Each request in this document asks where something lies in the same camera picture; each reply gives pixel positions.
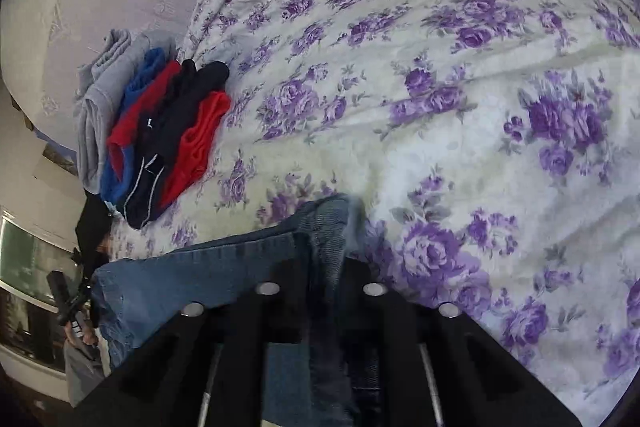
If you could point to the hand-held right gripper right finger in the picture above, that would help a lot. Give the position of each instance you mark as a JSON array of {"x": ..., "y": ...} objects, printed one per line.
[{"x": 357, "y": 289}]

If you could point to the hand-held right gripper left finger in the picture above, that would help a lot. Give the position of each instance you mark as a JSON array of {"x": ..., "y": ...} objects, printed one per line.
[{"x": 300, "y": 292}]

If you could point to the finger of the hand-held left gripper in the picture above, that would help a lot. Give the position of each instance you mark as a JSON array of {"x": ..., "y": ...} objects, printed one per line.
[{"x": 86, "y": 291}]

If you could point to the blue denim jeans pants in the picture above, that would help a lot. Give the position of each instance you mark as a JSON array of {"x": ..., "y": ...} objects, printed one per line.
[{"x": 200, "y": 267}]

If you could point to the window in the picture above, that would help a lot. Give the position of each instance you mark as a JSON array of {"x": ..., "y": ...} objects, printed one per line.
[{"x": 30, "y": 257}]

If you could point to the dark cloth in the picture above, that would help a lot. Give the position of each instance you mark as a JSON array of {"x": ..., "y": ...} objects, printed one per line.
[{"x": 92, "y": 227}]

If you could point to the person's grey clothing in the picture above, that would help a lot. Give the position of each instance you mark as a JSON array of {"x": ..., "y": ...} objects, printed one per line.
[{"x": 82, "y": 367}]

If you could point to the folded red shorts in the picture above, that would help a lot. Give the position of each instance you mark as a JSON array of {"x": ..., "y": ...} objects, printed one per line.
[
  {"x": 200, "y": 142},
  {"x": 145, "y": 107}
]

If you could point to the folded grey sweatpants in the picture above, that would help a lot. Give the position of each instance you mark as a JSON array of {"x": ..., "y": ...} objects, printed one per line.
[{"x": 97, "y": 107}]

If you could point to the purple floral bedspread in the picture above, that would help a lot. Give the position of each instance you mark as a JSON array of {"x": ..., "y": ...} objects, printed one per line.
[{"x": 400, "y": 82}]

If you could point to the folded blue shorts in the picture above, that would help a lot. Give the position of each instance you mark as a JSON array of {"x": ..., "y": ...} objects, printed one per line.
[{"x": 142, "y": 74}]

